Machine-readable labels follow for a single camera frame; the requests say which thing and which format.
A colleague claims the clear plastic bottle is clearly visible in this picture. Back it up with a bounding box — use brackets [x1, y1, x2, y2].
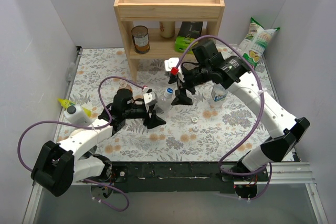
[155, 93, 172, 114]

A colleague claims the blue white bottle cap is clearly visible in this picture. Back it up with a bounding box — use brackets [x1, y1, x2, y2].
[164, 88, 174, 98]

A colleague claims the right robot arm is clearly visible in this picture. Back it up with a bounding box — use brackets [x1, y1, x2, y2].
[164, 36, 310, 181]

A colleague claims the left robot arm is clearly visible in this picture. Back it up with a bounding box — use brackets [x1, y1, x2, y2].
[31, 89, 166, 197]

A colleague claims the blue label water bottle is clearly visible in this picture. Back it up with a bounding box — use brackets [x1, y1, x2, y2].
[210, 84, 228, 108]

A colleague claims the orange drink bottle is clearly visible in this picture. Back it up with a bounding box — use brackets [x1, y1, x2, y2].
[118, 80, 132, 92]

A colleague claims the yellow squeeze bottle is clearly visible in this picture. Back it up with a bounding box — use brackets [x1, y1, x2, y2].
[57, 98, 91, 117]

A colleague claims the floral patterned table mat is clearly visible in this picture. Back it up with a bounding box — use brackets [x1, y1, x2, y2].
[54, 46, 293, 162]

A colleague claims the green wipes pack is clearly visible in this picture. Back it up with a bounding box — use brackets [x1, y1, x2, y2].
[174, 36, 195, 53]

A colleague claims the black box on shelf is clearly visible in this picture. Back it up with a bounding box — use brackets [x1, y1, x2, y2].
[177, 22, 203, 42]

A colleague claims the cream cylindrical jar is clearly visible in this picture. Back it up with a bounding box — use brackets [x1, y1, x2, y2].
[160, 21, 175, 38]

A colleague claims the green chips bag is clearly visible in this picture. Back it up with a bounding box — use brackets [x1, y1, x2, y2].
[238, 17, 280, 68]

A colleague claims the brown tin can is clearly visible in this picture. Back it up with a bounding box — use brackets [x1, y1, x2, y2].
[131, 25, 150, 54]

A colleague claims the wooden shelf rack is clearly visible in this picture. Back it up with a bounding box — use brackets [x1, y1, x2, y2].
[114, 0, 225, 80]

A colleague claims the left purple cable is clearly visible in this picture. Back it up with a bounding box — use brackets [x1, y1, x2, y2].
[17, 76, 148, 212]

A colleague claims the purple cable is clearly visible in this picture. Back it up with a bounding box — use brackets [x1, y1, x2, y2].
[177, 35, 272, 200]
[17, 76, 148, 212]

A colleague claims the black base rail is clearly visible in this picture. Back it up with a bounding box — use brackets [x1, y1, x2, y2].
[89, 159, 270, 200]

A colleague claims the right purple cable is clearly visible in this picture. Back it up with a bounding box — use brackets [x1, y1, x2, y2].
[177, 35, 272, 200]

